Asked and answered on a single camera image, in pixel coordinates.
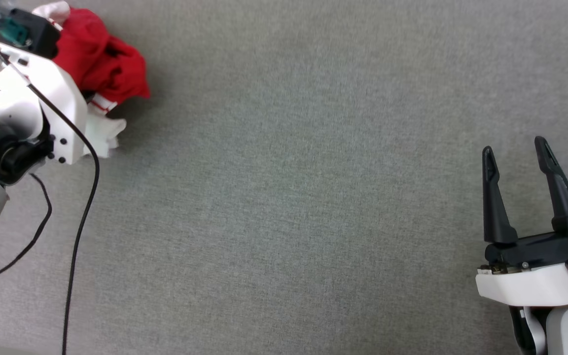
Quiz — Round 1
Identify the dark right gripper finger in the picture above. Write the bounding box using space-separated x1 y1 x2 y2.
534 136 568 241
482 146 519 246

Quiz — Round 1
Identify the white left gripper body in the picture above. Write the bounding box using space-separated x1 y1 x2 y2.
0 43 90 166

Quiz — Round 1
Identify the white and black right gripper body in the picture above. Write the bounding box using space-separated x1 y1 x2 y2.
475 229 568 309

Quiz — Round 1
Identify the red and white t-shirt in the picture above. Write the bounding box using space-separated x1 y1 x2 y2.
32 1 151 159

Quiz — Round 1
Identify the thick black cable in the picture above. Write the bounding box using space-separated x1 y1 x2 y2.
0 16 101 355

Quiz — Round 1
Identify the thin black cable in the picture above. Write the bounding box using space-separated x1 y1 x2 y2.
0 174 53 300

